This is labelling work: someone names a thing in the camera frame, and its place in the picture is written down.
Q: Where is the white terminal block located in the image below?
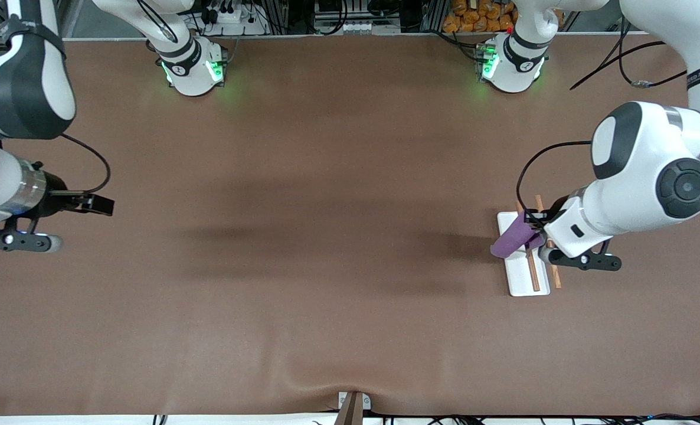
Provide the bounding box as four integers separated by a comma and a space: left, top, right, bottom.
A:
339, 21, 401, 35

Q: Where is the orange packaged goods pile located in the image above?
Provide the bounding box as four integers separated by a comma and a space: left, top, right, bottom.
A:
443, 0, 517, 33

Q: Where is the black electronics box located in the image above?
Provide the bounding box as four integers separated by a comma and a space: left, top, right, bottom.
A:
313, 0, 403, 21

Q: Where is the white rectangular tray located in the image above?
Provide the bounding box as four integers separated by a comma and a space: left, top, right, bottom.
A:
497, 195, 562, 297

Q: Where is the white power strip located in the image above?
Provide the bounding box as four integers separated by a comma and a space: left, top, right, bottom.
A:
199, 3, 266, 36

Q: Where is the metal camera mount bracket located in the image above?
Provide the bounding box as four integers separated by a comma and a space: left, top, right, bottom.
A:
334, 391, 372, 425

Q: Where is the brown table cover mat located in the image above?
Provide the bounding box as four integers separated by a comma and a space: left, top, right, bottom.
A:
0, 32, 700, 417

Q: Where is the purple fleece towel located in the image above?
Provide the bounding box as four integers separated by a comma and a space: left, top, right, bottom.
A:
490, 212, 545, 259

